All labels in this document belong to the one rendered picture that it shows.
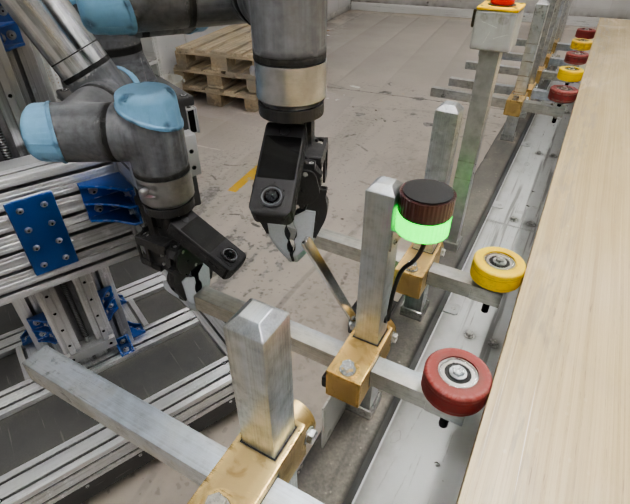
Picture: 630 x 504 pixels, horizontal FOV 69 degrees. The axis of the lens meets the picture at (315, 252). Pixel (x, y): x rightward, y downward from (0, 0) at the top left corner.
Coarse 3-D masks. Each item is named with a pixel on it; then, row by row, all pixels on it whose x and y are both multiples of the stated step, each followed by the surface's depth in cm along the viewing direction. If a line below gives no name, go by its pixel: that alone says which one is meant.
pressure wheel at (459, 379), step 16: (448, 352) 58; (464, 352) 58; (432, 368) 56; (448, 368) 56; (464, 368) 56; (480, 368) 56; (432, 384) 54; (448, 384) 54; (464, 384) 54; (480, 384) 54; (432, 400) 55; (448, 400) 53; (464, 400) 52; (480, 400) 53; (464, 416) 54
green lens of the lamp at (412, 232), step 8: (400, 216) 50; (400, 224) 50; (408, 224) 49; (416, 224) 48; (448, 224) 49; (400, 232) 50; (408, 232) 49; (416, 232) 49; (424, 232) 48; (432, 232) 48; (440, 232) 49; (448, 232) 50; (408, 240) 50; (416, 240) 49; (424, 240) 49; (432, 240) 49; (440, 240) 50
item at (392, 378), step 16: (208, 288) 74; (208, 304) 72; (224, 304) 71; (240, 304) 71; (224, 320) 72; (304, 336) 66; (320, 336) 66; (304, 352) 66; (320, 352) 64; (336, 352) 64; (384, 368) 61; (400, 368) 61; (384, 384) 61; (400, 384) 59; (416, 384) 59; (416, 400) 60; (448, 416) 58
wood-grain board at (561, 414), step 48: (624, 48) 186; (624, 96) 138; (576, 144) 110; (624, 144) 110; (576, 192) 91; (624, 192) 91; (576, 240) 78; (624, 240) 78; (528, 288) 68; (576, 288) 68; (624, 288) 68; (528, 336) 61; (576, 336) 61; (624, 336) 61; (528, 384) 55; (576, 384) 55; (624, 384) 55; (480, 432) 50; (528, 432) 50; (576, 432) 50; (624, 432) 50; (480, 480) 45; (528, 480) 45; (576, 480) 45; (624, 480) 45
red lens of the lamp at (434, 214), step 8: (400, 192) 49; (400, 200) 49; (408, 200) 48; (400, 208) 49; (408, 208) 48; (416, 208) 47; (424, 208) 47; (432, 208) 47; (440, 208) 47; (448, 208) 47; (408, 216) 48; (416, 216) 48; (424, 216) 47; (432, 216) 47; (440, 216) 47; (448, 216) 48; (432, 224) 48
